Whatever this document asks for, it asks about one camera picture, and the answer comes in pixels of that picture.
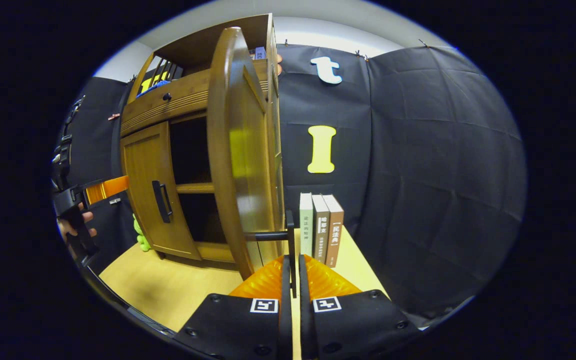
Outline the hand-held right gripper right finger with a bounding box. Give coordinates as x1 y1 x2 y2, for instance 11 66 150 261
298 254 421 360

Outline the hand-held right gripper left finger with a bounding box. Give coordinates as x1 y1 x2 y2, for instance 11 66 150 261
174 255 294 360

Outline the wooden cabinet door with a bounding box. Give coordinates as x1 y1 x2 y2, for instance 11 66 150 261
120 120 203 262
207 26 286 281

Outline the black door handle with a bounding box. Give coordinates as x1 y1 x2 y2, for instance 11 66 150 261
151 180 174 224
245 210 297 299

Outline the wooden double-door shoe cabinet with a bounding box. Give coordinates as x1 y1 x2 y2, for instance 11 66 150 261
119 13 286 281

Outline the wooden cabinet drawer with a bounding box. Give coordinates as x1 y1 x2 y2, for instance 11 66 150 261
120 60 271 138

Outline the green frog toy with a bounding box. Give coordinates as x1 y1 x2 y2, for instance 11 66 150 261
133 214 153 252

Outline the wooden inner shelf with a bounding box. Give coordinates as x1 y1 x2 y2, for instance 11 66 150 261
175 182 216 195

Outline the large brown book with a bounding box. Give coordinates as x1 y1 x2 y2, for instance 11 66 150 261
322 194 345 268

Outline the large grey book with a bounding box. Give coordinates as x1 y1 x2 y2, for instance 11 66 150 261
312 194 331 264

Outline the blue cloth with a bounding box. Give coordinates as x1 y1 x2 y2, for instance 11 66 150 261
137 80 171 97

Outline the large white book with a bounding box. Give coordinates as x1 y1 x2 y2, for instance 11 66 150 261
299 192 315 258

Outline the black backdrop cloth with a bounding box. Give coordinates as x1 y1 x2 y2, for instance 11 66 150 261
50 44 528 328

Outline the black strap with buckles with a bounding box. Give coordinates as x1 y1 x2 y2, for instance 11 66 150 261
52 95 86 191

